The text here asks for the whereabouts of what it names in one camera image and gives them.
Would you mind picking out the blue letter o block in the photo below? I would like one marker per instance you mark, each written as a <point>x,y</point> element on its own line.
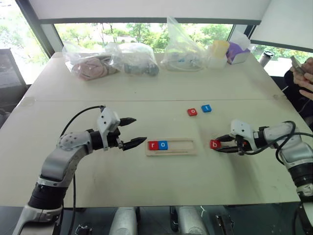
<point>163,145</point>

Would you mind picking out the narrow white roller blind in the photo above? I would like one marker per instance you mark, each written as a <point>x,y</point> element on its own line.
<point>286,22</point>

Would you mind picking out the plastic bag with pink items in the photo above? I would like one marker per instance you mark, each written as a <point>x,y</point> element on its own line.
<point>88,66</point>

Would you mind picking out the dark window frame post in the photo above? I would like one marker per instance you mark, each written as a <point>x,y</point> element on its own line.
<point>39,27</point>

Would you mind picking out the plastic bag with dark items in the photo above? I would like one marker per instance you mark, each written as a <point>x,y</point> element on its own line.
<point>138,62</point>

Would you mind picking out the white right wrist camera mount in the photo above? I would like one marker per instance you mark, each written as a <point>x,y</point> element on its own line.
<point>240,128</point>

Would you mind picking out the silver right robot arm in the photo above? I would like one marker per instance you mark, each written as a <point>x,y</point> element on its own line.
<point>297,151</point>

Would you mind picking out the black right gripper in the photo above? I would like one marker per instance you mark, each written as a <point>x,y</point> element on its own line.
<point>245,145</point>

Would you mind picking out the red letter b block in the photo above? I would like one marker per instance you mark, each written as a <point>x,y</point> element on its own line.
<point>215,144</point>

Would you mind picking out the red letter o block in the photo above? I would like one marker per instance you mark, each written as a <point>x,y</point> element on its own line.
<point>192,112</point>

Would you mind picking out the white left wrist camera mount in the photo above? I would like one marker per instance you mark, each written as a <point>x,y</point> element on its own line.
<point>107,120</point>

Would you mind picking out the blue letter t block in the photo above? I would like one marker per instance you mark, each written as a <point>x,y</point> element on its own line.
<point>207,109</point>

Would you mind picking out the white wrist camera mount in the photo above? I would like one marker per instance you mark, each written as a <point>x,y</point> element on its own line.
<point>107,120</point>
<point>240,128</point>

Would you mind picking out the wide white roller blind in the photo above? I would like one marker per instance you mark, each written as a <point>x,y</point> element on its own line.
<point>146,9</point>

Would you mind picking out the purple tissue box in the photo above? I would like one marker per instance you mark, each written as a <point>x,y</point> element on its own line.
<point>236,55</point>

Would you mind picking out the red letter r block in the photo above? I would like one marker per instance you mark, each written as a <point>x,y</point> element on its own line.
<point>152,145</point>

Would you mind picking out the tall clear plastic bag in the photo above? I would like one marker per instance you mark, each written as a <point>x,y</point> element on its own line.
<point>179,54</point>

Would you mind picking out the bystander bare hand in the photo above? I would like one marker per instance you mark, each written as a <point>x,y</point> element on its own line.
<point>308,95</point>

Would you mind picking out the silver rounded robot leg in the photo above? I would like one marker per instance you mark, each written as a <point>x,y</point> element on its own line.
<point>192,221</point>
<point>123,221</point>

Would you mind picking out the bystander hand holding phone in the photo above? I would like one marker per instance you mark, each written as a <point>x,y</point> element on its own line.
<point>305,76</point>

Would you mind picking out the yellow plastic cup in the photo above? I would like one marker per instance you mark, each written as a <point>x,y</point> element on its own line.
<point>220,49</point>

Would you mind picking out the grey mobile phone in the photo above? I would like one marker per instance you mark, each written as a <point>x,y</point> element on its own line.
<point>298,65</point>

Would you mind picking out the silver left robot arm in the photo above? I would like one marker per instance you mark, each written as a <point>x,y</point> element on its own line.
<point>57,164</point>

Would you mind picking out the wooden letter tray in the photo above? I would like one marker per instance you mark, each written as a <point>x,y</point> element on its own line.
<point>181,147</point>

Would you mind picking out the bystander dark clothing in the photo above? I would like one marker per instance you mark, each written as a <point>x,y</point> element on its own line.
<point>294,95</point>

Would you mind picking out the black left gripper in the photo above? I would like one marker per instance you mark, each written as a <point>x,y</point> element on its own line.
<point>115,139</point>

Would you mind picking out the steel tumbler with black lid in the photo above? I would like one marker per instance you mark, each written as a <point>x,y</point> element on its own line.
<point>265,58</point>

